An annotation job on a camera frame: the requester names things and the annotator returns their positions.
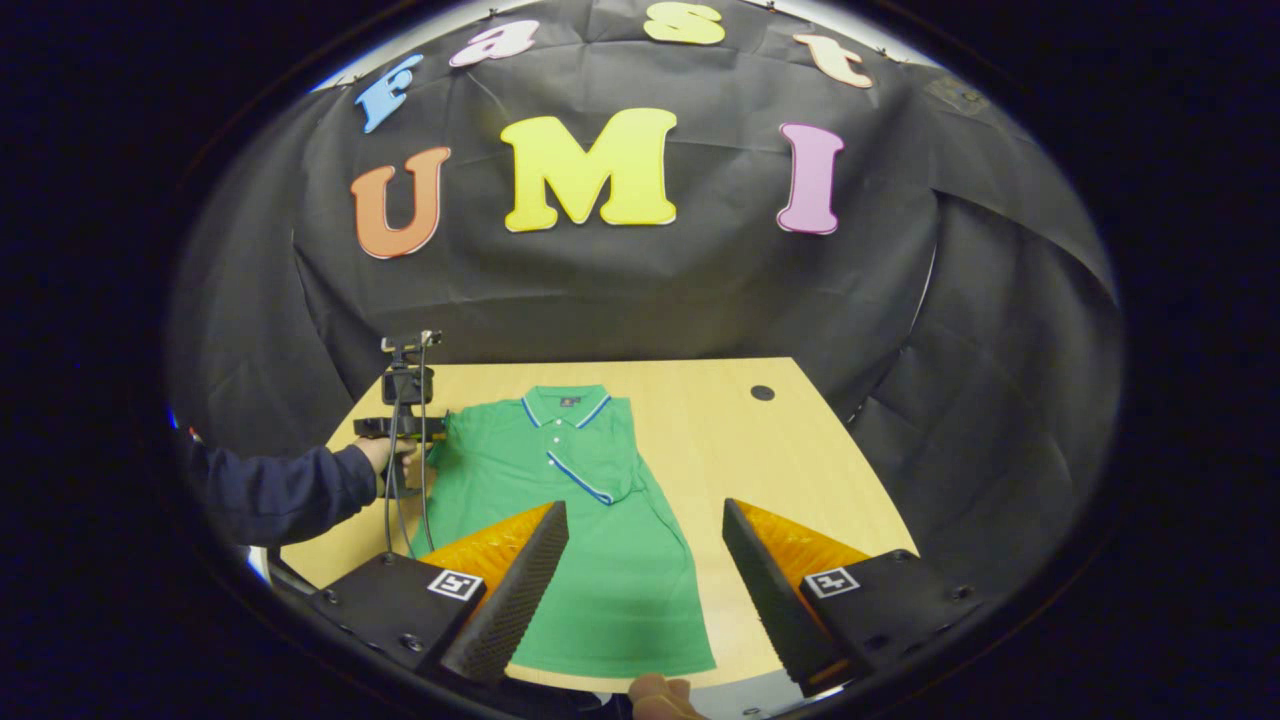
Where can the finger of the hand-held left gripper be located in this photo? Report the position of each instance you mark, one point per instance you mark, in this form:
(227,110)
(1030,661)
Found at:
(438,436)

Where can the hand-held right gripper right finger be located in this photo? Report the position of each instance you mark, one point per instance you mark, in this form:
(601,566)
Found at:
(780,610)

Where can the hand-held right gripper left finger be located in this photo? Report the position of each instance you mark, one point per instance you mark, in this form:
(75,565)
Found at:
(520,600)

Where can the green T-shirt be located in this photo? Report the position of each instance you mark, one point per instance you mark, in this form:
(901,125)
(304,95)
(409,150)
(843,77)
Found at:
(600,560)

